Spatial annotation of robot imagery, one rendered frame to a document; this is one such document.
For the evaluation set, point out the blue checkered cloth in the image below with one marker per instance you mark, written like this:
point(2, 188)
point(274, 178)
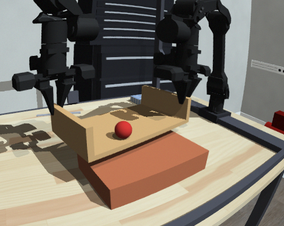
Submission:
point(136, 99)

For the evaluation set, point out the tan wooden tray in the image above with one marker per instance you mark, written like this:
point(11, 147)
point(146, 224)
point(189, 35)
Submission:
point(94, 137)

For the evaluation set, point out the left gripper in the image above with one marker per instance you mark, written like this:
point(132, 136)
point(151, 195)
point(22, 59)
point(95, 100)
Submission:
point(187, 80)

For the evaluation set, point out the orange-brown rectangular block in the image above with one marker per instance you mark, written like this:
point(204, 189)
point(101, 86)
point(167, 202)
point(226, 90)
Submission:
point(144, 169)

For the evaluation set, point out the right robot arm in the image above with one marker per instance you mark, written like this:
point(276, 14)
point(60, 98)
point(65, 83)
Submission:
point(54, 28)

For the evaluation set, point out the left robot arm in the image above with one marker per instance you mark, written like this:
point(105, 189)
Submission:
point(176, 27)

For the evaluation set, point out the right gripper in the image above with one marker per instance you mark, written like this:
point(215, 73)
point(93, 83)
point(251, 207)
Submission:
point(53, 65)

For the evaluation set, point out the red ball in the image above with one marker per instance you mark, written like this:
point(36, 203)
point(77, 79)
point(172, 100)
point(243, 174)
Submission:
point(123, 129)

